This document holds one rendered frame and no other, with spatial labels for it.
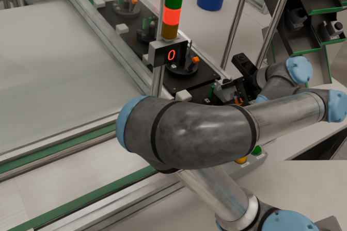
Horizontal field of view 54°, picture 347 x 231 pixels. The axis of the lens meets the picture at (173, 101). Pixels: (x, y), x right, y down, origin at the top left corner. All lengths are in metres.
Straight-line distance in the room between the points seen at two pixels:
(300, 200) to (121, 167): 0.61
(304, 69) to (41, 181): 0.81
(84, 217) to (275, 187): 0.65
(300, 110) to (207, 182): 0.24
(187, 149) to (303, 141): 0.96
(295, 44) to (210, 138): 0.82
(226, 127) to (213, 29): 1.41
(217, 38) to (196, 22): 0.18
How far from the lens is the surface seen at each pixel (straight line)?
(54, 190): 1.09
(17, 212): 1.07
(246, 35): 1.94
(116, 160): 1.13
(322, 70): 1.54
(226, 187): 0.78
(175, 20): 1.01
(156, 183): 1.04
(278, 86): 0.91
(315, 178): 1.35
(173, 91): 1.29
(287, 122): 0.68
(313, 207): 1.28
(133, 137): 0.61
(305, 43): 1.32
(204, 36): 1.84
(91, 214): 0.99
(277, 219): 0.85
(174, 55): 1.09
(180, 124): 0.53
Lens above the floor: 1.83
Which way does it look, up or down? 43 degrees down
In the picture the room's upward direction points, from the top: 10 degrees clockwise
